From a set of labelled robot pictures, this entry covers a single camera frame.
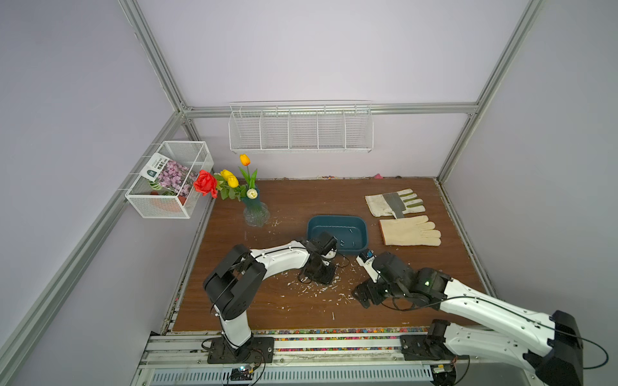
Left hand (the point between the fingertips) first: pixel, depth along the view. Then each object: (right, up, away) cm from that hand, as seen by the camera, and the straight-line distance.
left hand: (328, 282), depth 85 cm
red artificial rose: (-36, +35, -16) cm, 53 cm away
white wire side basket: (-56, +29, -12) cm, 64 cm away
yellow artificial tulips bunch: (-33, +34, -6) cm, 48 cm away
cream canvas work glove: (+36, +17, +14) cm, 42 cm away
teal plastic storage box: (+10, +16, +15) cm, 24 cm away
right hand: (+10, +2, -9) cm, 14 cm away
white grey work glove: (+27, +28, +26) cm, 47 cm away
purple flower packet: (-49, +37, -11) cm, 63 cm away
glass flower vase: (-30, +24, +13) cm, 41 cm away
